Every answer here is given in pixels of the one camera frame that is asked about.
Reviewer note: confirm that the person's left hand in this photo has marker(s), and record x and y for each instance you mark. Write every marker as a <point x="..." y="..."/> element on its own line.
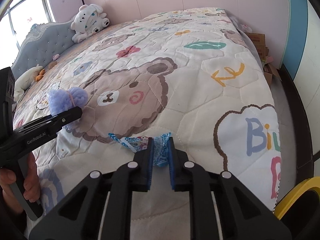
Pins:
<point x="32" y="180"/>

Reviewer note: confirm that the red window decal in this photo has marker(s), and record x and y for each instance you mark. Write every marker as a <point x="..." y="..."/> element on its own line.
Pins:
<point x="30" y="19"/>

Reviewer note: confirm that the small pink plush toy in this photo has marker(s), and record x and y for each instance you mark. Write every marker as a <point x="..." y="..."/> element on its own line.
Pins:
<point x="56" y="57"/>

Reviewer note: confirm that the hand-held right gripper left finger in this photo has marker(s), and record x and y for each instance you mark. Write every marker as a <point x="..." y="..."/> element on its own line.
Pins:
<point x="150" y="165"/>

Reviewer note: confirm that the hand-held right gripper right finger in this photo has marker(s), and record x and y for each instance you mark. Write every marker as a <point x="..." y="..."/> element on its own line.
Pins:
<point x="171" y="166"/>

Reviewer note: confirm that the grey orange patterned bedsheet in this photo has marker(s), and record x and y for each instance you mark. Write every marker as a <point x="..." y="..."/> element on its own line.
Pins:
<point x="65" y="55"/>

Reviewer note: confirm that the black bin with yellow rim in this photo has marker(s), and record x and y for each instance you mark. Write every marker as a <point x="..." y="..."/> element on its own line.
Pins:
<point x="297" y="195"/>

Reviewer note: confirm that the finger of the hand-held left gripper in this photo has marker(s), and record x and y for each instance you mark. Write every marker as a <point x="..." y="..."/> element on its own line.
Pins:
<point x="67" y="116"/>

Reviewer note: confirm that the small brown plush toy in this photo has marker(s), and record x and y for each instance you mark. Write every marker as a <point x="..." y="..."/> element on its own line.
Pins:
<point x="52" y="65"/>

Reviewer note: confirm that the cardboard box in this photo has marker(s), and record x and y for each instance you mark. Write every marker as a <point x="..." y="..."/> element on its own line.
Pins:
<point x="271" y="70"/>
<point x="257" y="43"/>

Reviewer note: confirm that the grey tufted headboard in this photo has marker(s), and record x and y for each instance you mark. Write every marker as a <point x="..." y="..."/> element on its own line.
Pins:
<point x="42" y="45"/>

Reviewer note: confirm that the bear printed quilt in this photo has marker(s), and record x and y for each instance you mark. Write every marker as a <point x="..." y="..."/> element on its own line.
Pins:
<point x="195" y="80"/>

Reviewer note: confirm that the window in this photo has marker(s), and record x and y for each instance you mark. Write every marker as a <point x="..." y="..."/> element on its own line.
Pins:
<point x="25" y="10"/>

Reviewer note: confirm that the orange plush toy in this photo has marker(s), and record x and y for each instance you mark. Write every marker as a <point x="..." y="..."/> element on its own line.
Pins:
<point x="40" y="75"/>

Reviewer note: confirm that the white and blue wardrobe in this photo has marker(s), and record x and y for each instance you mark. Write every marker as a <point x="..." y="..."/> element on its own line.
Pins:
<point x="307" y="55"/>

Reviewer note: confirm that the blue printed wrapper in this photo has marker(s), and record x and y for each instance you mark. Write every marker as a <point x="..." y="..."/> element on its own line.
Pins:
<point x="161" y="152"/>

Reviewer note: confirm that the white plush dog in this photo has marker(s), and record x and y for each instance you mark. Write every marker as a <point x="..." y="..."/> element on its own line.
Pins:
<point x="88" y="22"/>

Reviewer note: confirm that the long white plush toy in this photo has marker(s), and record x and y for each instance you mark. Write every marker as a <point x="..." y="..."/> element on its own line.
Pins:
<point x="25" y="82"/>

